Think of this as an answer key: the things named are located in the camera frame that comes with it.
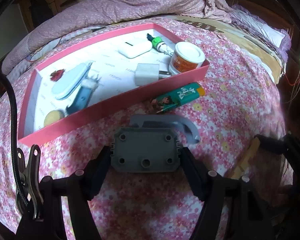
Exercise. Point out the grey plastic plate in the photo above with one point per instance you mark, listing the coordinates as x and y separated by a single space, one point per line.
145 150

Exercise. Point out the blue brush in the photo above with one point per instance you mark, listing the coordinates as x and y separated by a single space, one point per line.
82 98

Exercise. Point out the wooden bed headboard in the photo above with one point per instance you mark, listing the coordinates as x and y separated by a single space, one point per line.
297 45

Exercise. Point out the metal spring clip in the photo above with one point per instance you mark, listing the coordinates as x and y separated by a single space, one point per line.
27 177

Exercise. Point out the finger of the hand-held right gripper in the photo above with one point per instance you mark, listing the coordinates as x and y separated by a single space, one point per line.
272 145

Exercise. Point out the white wall charger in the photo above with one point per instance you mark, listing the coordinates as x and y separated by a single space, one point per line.
146 73

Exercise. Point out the dark hanging garment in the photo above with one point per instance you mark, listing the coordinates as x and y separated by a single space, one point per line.
40 11

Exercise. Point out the tan cartoon blanket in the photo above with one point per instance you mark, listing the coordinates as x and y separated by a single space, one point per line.
245 40

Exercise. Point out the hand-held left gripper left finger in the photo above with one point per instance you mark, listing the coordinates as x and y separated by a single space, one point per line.
100 175

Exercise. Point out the red strawberry charm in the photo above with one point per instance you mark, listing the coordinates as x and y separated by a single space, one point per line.
57 75

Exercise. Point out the round yellow wooden disc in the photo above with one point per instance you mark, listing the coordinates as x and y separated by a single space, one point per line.
53 118

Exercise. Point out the grey curved plastic hook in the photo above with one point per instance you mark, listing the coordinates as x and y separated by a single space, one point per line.
187 127

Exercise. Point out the pink floral bedsheet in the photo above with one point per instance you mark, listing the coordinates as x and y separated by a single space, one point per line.
240 105

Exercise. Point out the lavender pillow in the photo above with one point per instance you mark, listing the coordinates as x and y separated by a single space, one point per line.
262 27

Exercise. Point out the green printed lighter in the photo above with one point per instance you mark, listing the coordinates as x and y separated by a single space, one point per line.
182 96

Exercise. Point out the wooden block piece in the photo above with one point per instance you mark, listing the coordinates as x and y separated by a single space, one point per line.
247 157

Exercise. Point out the white jar orange label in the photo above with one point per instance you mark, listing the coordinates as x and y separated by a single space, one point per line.
187 55

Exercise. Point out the pink cardboard box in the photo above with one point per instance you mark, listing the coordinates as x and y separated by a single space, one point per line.
102 115

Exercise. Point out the white earbud case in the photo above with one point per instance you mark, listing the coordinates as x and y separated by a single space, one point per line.
135 48

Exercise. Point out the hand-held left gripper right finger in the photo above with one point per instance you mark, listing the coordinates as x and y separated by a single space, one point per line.
193 175

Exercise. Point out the pink quilt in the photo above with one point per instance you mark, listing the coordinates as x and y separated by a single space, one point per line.
140 2

